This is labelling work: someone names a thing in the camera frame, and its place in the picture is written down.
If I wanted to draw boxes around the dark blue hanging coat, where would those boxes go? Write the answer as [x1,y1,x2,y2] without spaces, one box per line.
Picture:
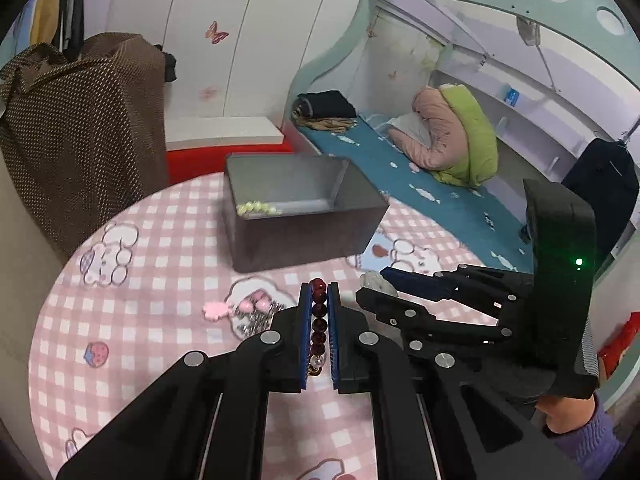
[520,137,640,272]

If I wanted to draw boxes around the pink quilt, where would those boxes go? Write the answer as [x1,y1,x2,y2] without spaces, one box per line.
[389,85,475,171]

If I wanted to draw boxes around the tan hanging shirt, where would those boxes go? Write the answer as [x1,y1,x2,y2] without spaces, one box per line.
[29,0,65,47]

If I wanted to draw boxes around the red cloth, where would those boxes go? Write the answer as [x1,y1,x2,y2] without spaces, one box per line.
[597,312,640,377]

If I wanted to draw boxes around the white pillow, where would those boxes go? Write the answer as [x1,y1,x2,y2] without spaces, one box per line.
[387,112,432,144]

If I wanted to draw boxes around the red stool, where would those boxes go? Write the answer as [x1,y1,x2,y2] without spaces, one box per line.
[165,127,297,187]

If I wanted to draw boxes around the white flat board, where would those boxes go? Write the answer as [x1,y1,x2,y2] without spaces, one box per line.
[165,116,286,151]

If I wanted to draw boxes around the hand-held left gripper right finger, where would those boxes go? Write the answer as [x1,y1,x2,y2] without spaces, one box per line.
[328,282,586,480]

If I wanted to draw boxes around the folded tan cloth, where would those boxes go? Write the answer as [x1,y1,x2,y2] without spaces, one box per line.
[295,116,359,134]

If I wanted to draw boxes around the white stone pendant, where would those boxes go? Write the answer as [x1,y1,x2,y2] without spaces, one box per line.
[361,271,397,295]

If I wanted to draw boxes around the grey metal box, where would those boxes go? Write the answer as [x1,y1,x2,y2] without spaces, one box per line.
[223,154,391,275]

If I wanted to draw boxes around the white panel wardrobe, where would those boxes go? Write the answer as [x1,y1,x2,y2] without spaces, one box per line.
[82,0,377,132]

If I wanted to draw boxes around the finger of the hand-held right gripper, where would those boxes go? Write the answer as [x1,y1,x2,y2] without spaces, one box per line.
[356,287,535,362]
[380,264,535,322]

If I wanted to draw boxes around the brown dotted cover cloth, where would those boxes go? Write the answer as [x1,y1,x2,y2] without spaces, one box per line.
[0,32,171,262]

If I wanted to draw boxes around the person's right forearm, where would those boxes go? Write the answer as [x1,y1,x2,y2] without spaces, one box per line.
[540,392,629,479]

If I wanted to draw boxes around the grey hanging pouch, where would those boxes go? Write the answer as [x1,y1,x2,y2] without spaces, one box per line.
[517,16,540,47]

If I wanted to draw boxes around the silver chain bracelet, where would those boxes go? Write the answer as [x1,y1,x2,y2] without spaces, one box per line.
[235,309,276,339]

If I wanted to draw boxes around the dark red bead bracelet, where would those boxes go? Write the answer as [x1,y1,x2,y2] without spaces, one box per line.
[309,277,331,378]

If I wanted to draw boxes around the purple bed shelf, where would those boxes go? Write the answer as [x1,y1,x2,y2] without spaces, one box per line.
[430,45,603,187]

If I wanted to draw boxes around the pale green bead bracelet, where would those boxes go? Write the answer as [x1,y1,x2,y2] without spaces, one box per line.
[236,200,282,219]

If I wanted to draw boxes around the green quilt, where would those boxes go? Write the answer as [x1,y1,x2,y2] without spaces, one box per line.
[432,85,500,189]

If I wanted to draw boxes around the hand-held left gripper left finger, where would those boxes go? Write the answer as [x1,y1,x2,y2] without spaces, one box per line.
[56,282,311,480]

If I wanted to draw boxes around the folded dark clothes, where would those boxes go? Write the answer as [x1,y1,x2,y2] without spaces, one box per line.
[292,90,358,120]

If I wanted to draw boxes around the teal printed bed sheet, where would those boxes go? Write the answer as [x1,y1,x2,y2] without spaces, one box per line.
[295,110,537,275]

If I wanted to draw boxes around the pink checked tablecloth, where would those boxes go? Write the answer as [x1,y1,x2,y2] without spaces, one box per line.
[27,170,532,480]

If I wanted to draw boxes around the dark hanging jacket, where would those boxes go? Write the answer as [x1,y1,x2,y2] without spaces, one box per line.
[57,0,86,57]

